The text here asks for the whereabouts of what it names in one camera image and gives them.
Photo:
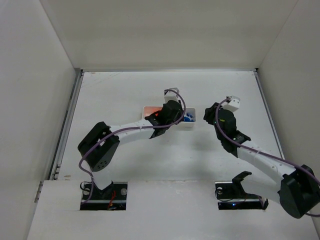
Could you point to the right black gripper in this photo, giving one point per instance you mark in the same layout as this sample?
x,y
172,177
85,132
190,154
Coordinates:
x,y
211,113

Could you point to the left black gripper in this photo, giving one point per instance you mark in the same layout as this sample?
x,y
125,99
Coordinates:
x,y
173,110

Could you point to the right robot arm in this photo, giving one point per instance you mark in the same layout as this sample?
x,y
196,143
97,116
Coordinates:
x,y
293,187

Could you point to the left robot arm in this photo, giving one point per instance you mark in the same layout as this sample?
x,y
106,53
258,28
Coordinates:
x,y
99,146

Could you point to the white three-compartment tray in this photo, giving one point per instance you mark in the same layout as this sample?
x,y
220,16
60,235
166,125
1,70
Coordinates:
x,y
148,110

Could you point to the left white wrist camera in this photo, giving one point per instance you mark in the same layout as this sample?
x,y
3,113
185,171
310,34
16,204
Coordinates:
x,y
171,94

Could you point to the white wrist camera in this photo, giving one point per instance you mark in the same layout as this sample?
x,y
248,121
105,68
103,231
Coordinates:
x,y
171,94
232,104

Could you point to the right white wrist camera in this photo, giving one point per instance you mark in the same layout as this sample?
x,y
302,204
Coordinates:
x,y
232,104

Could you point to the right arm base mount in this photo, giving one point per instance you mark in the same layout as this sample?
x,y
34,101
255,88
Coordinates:
x,y
230,195

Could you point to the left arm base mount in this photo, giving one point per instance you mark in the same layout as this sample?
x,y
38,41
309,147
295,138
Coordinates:
x,y
112,198

